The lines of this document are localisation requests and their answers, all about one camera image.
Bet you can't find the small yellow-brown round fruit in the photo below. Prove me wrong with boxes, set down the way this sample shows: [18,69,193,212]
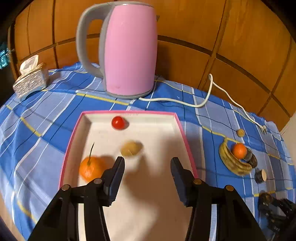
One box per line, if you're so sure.
[120,141,142,157]

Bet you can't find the ripe spotted banana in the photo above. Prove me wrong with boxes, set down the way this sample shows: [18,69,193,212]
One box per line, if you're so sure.
[219,138,252,176]

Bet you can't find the orange with stem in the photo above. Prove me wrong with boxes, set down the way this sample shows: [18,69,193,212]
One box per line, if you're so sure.
[79,144,107,183]

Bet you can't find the wide sugarcane stump piece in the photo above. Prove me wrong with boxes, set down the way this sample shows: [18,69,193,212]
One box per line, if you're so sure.
[254,168,267,184]

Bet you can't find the pink and white tray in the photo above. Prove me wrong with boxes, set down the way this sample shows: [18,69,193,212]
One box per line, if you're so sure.
[60,111,194,240]

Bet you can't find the dark sugarcane piece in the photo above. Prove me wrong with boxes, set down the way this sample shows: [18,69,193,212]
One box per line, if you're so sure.
[243,148,253,162]

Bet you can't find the red cherry tomato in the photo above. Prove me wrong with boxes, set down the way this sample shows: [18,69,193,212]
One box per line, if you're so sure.
[111,116,126,130]

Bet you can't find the blue plaid tablecloth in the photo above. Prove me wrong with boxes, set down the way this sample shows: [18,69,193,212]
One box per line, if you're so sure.
[1,63,295,238]

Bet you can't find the orange without stem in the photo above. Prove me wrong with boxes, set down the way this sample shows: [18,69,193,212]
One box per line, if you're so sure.
[232,143,247,159]

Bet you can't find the small tan round fruit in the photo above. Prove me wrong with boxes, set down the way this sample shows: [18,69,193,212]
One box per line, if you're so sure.
[236,128,245,138]

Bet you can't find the silver tissue box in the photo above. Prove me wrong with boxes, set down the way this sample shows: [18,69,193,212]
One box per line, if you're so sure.
[13,55,49,101]

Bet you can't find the pink electric kettle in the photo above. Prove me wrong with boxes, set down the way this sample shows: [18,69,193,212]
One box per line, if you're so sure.
[76,1,158,99]

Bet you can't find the wooden wardrobe panels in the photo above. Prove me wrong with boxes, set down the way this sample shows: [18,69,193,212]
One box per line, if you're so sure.
[8,1,295,130]

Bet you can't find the white power cable with plug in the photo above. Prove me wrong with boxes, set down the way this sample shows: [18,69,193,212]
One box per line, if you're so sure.
[138,73,268,135]

